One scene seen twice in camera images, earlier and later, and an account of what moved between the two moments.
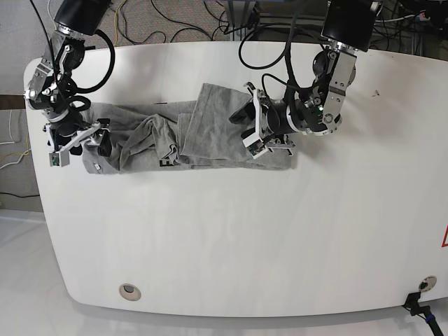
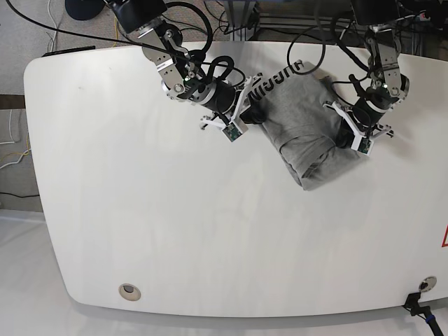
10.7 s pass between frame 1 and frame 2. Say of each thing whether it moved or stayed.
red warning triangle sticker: stayed
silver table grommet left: stayed
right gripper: moved
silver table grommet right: stayed
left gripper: moved
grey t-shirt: moved
